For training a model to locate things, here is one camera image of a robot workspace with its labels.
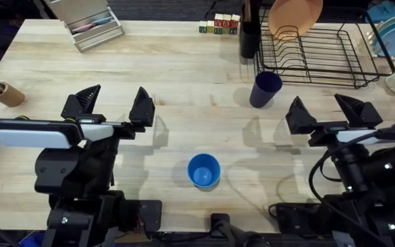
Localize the dark navy plastic cup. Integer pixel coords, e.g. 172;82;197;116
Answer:
249;71;283;109

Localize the light blue plastic cup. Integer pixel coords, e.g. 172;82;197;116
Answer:
187;153;222;189

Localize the cardboard tube with tools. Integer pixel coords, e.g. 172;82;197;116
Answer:
0;60;26;108

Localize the grey box with pens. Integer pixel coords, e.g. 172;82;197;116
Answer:
43;0;125;53

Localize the orange plate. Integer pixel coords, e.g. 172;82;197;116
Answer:
267;0;324;37

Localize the heap of wooden letter blocks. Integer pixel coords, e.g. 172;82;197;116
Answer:
198;13;241;35

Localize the wooden utensil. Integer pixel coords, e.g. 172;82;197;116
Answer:
243;0;252;22

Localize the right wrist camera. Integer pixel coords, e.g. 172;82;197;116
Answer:
335;129;381;145

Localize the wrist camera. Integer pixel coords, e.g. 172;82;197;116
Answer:
335;129;381;145
80;123;115;142

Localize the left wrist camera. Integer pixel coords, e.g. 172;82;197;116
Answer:
80;123;115;142

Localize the black wire dish rack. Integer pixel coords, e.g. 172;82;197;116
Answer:
254;5;395;89

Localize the black rail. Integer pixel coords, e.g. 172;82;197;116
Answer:
113;212;335;247

